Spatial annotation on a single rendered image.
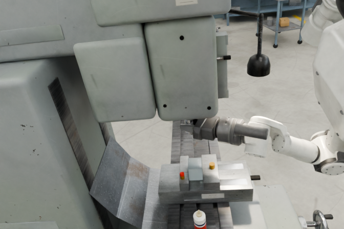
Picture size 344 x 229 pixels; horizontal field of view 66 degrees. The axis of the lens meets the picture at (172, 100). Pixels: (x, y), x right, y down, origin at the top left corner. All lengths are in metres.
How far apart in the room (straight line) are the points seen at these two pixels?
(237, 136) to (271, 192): 0.60
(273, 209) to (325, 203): 1.11
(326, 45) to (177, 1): 0.34
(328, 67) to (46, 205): 0.86
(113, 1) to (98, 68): 0.18
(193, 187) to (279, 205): 0.47
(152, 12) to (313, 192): 2.07
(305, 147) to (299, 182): 1.55
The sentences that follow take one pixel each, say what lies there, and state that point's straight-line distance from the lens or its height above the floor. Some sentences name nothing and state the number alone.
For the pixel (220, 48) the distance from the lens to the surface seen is 0.81.
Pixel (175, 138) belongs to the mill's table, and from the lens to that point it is 1.38.
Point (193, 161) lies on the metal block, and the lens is 1.04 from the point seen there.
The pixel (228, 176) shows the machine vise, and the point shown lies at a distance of 1.08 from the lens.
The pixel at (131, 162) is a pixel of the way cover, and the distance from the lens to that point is 1.26.
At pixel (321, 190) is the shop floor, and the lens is 2.50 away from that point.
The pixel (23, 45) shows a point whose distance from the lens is 0.81.
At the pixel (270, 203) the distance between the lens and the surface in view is 1.36.
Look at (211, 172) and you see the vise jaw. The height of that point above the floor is 1.04.
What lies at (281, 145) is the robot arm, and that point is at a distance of 0.92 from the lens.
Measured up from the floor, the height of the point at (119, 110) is 1.39.
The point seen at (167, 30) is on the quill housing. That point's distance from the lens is 0.70.
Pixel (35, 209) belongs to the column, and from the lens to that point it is 1.02.
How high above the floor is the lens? 1.78
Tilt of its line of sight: 30 degrees down
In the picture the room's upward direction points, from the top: 8 degrees counter-clockwise
